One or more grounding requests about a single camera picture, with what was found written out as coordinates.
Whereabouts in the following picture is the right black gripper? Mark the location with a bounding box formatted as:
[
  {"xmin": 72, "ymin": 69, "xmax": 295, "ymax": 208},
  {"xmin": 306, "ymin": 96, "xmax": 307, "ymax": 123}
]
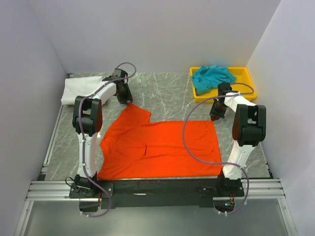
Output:
[{"xmin": 209, "ymin": 99, "xmax": 227, "ymax": 122}]

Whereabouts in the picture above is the orange t-shirt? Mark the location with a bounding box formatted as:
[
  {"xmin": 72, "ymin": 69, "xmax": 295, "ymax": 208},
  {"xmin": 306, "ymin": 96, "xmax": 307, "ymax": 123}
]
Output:
[{"xmin": 98, "ymin": 104, "xmax": 222, "ymax": 180}]

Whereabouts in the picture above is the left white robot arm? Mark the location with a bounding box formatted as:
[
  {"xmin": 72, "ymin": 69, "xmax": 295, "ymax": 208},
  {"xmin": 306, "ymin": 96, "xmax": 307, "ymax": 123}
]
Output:
[{"xmin": 72, "ymin": 68, "xmax": 133, "ymax": 198}]

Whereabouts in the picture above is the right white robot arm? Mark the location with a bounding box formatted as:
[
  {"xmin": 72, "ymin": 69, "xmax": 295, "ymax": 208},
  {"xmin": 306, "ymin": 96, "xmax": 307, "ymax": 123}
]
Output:
[{"xmin": 210, "ymin": 82, "xmax": 267, "ymax": 180}]

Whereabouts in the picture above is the folded white t-shirt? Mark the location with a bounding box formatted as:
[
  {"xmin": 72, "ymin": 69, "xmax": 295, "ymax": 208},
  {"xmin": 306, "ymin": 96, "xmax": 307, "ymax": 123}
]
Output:
[{"xmin": 61, "ymin": 76, "xmax": 107, "ymax": 105}]

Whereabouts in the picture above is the teal t-shirt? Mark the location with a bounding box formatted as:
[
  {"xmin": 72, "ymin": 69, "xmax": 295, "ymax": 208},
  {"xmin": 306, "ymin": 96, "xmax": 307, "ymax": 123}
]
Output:
[{"xmin": 192, "ymin": 65, "xmax": 236, "ymax": 95}]

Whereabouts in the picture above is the black base beam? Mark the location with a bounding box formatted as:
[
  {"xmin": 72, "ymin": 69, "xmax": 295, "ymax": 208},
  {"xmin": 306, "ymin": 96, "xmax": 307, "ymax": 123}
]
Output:
[{"xmin": 69, "ymin": 177, "xmax": 245, "ymax": 212}]

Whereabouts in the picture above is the aluminium frame rail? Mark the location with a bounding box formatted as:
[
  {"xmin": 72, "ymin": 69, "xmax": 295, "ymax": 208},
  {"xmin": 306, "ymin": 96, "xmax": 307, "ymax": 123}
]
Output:
[{"xmin": 26, "ymin": 179, "xmax": 286, "ymax": 201}]

